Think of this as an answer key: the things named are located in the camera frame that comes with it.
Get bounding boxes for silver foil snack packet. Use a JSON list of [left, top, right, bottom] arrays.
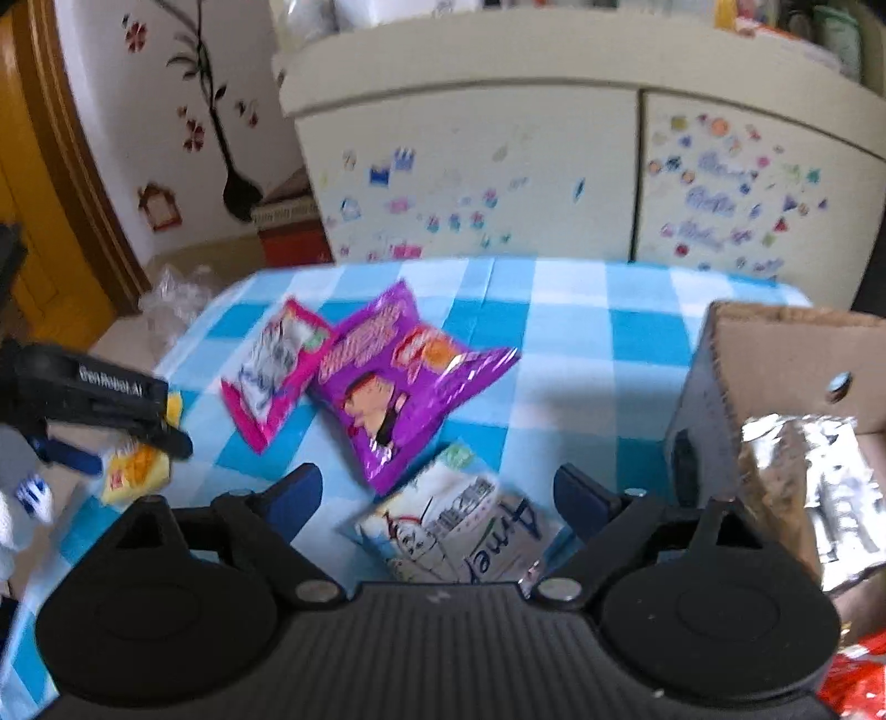
[[739, 412, 886, 598]]

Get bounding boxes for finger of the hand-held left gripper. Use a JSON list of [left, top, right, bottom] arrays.
[[43, 414, 195, 461], [28, 419, 101, 476]]

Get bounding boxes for wooden door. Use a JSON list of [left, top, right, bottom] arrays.
[[0, 0, 152, 351]]

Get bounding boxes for red cardboard box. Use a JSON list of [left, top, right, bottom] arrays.
[[250, 195, 334, 268]]

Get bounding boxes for white snack packet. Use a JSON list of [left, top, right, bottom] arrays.
[[339, 443, 563, 593]]

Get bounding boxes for cream cabinet with stickers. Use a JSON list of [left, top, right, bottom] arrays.
[[271, 24, 886, 281]]

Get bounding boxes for red snack packet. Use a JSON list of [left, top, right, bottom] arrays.
[[815, 633, 886, 720]]

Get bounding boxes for blue checkered tablecloth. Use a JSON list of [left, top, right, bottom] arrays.
[[0, 258, 814, 720]]

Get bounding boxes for small yellow snack packet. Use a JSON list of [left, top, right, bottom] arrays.
[[100, 391, 184, 506]]

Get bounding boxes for clear plastic bag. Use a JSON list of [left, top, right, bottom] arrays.
[[137, 265, 224, 351]]

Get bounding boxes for purple snack packet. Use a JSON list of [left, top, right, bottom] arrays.
[[308, 280, 522, 496]]

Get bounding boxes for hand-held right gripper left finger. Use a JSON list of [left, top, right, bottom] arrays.
[[128, 462, 348, 611]]

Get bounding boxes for brown cardboard box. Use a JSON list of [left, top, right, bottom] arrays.
[[663, 299, 886, 600]]

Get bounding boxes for pink snack packet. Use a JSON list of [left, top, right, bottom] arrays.
[[220, 296, 337, 454]]

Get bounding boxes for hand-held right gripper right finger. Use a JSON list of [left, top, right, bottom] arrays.
[[529, 464, 766, 611]]

